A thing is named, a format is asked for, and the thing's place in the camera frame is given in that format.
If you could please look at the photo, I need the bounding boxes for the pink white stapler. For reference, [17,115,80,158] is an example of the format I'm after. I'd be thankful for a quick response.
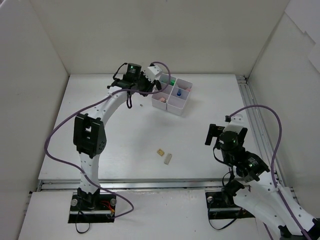
[159,97,167,103]

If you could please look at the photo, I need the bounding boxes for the beige long eraser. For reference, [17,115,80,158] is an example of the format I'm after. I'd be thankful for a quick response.
[164,153,173,165]

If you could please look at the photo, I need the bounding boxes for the black handled scissors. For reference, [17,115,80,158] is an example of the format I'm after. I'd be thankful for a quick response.
[155,80,162,91]

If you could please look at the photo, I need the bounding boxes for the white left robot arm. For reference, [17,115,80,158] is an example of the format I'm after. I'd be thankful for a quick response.
[73,63,162,210]

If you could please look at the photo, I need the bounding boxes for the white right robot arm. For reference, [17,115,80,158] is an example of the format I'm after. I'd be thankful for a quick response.
[205,124,320,240]

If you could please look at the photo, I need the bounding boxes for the white divided organizer left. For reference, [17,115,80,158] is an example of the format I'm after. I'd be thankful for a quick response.
[151,73,176,111]

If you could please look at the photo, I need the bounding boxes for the white divided organizer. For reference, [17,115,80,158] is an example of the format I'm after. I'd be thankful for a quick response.
[166,78,193,116]
[151,73,176,111]

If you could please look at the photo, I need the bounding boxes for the white divided organizer right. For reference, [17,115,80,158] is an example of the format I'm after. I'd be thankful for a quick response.
[166,78,193,116]

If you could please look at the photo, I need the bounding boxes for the tan small eraser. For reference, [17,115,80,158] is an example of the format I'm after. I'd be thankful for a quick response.
[157,149,165,156]

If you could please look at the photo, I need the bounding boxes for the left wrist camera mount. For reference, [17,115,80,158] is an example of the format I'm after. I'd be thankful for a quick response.
[144,65,162,82]

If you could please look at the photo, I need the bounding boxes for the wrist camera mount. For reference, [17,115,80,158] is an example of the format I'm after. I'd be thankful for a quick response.
[223,114,244,134]
[144,65,162,82]

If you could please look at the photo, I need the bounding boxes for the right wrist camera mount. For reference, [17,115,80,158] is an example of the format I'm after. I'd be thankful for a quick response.
[223,114,244,134]

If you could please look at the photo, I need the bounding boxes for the aluminium rail frame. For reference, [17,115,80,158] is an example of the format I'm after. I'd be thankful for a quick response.
[37,74,301,208]

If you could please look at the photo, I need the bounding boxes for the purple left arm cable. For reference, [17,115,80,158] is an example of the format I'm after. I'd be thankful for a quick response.
[44,61,172,218]

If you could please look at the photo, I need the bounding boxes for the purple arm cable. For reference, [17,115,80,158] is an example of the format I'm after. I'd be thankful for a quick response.
[224,104,316,240]
[44,61,172,218]

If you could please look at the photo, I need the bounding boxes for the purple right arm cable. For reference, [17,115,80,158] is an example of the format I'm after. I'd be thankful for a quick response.
[224,104,316,240]

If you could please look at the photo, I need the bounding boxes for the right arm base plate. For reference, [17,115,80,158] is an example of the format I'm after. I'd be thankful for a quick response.
[205,191,255,220]

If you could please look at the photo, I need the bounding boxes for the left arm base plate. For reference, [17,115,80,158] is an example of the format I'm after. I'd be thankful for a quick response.
[68,193,117,224]

